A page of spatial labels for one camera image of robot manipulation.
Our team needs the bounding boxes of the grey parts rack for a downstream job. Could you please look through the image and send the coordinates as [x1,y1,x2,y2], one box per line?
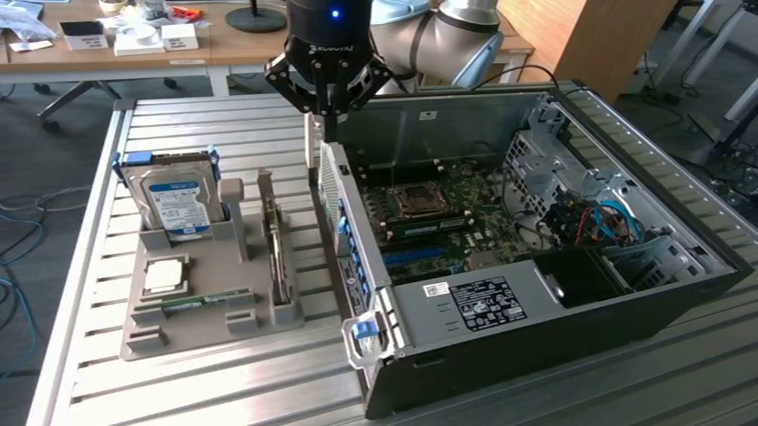
[116,177,308,363]

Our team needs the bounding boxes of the blue SATA wire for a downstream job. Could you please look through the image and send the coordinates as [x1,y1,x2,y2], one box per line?
[591,199,647,246]

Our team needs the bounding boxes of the wooden office desk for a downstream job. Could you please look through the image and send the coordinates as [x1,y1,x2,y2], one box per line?
[209,0,538,97]
[0,0,215,132]

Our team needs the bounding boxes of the white floor cable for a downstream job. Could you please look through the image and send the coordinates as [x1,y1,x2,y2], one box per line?
[0,185,91,214]

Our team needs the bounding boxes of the grey power supply unit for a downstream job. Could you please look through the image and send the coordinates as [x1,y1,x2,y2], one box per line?
[378,259,563,351]

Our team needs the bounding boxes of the blue printed packet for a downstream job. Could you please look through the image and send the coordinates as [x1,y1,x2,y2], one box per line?
[0,0,47,21]

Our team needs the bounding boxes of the flat white box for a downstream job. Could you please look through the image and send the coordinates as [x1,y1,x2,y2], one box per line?
[111,37,165,57]

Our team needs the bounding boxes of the white tape roll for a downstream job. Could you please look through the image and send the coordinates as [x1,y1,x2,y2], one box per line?
[115,24,159,48]

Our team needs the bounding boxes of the black power connector bundle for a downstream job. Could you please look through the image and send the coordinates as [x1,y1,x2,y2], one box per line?
[542,201,591,248]

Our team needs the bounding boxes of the wooden cabinet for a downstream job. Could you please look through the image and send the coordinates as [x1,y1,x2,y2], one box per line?
[500,0,679,104]

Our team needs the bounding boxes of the small white box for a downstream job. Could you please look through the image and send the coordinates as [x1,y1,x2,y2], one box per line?
[160,23,199,52]

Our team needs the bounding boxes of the white paper card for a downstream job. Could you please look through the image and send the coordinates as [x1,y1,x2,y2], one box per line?
[8,39,55,53]

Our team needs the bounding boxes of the silver metal disk bay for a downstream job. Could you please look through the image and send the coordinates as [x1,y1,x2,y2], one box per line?
[602,230,721,294]

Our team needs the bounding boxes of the red orange plastic item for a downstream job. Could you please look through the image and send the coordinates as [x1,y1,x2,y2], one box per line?
[168,4,205,23]

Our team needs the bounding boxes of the blue floor cable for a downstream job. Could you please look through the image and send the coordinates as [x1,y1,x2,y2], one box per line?
[0,212,48,383]

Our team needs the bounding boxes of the white box with black top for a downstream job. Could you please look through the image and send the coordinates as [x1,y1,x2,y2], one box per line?
[57,20,111,51]

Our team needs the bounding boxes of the black round lamp base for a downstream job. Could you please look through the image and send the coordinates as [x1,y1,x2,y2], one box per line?
[224,0,290,33]

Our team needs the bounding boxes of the black cable over case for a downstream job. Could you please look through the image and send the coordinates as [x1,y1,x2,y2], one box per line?
[500,64,594,97]

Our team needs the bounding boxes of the blue expansion slot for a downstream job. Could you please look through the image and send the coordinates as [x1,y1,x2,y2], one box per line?
[382,246,446,268]

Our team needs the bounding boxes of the black open PC case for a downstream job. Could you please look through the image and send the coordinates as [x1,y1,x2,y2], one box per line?
[302,79,758,421]

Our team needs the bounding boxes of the perforated metal disk bay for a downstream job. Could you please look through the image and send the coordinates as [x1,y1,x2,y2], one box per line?
[500,128,599,212]

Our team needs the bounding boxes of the white desk leg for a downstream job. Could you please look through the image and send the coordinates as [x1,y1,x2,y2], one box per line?
[683,6,749,86]
[725,75,758,122]

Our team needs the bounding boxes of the black graphics card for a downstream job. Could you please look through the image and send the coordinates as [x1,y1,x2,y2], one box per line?
[257,167,298,312]

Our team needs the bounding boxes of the blue slot retainer strip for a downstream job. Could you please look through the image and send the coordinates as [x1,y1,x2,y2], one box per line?
[335,199,374,307]

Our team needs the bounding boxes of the clear plastic bag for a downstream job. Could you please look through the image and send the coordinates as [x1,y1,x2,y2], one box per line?
[0,12,57,43]

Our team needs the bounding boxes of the silver CPU chip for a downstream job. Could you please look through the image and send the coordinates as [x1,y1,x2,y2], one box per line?
[143,260,191,295]

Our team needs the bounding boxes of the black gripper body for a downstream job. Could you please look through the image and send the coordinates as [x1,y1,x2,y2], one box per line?
[282,0,382,68]

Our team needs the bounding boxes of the blue disk caddy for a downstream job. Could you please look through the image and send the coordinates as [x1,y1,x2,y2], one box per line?
[111,148,229,223]

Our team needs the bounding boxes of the hard disk with blue label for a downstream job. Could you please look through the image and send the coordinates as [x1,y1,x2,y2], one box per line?
[121,153,219,243]

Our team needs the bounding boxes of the orange red wire bundle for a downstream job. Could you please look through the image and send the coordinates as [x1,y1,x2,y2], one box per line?
[576,204,595,244]

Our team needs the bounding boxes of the green motherboard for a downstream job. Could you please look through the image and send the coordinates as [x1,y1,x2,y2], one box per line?
[359,158,538,286]

